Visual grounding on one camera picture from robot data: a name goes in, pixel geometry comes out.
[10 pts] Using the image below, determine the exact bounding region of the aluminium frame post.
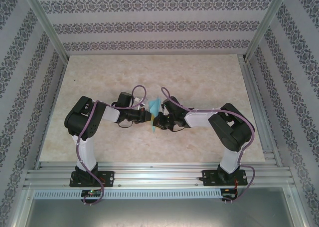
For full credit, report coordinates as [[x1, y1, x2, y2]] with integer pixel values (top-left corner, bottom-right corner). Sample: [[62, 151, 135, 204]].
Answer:
[[244, 0, 292, 62], [22, 0, 70, 62]]

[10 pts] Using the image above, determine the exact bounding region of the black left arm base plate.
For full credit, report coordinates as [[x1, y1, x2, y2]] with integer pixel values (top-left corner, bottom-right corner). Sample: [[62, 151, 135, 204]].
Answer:
[[69, 171, 116, 188]]

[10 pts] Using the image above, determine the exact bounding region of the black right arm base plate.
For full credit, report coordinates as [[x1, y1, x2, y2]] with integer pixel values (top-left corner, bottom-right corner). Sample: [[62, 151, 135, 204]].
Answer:
[[201, 169, 248, 187]]

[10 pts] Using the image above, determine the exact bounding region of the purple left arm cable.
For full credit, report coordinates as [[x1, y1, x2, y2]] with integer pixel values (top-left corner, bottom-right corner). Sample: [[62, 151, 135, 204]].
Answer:
[[77, 84, 148, 207]]

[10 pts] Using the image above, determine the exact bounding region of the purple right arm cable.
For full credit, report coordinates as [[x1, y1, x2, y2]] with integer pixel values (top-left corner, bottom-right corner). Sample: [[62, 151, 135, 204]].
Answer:
[[160, 86, 256, 205]]

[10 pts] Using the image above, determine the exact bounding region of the grooved aluminium rail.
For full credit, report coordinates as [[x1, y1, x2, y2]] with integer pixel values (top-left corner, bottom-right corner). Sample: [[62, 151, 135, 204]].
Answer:
[[238, 54, 284, 167]]

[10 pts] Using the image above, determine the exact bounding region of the small circuit board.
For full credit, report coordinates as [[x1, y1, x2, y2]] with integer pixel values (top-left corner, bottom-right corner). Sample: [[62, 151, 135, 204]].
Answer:
[[81, 189, 103, 197], [221, 188, 237, 199]]

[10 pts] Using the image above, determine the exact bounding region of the white slotted cable duct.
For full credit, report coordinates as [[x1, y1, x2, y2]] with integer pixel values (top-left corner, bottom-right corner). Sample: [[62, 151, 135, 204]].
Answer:
[[33, 189, 224, 200]]

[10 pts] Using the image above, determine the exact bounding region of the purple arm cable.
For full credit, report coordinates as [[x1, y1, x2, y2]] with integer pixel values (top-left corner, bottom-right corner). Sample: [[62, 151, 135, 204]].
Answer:
[[160, 86, 256, 205], [77, 84, 148, 207]]

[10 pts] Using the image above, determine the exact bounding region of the grey metal sheet panel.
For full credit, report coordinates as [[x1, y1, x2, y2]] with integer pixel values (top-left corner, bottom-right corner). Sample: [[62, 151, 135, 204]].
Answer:
[[18, 187, 307, 227]]

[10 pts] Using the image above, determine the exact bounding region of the wide aluminium rail beam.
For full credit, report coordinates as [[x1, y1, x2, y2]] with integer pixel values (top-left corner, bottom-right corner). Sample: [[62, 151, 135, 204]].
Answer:
[[23, 161, 296, 189]]

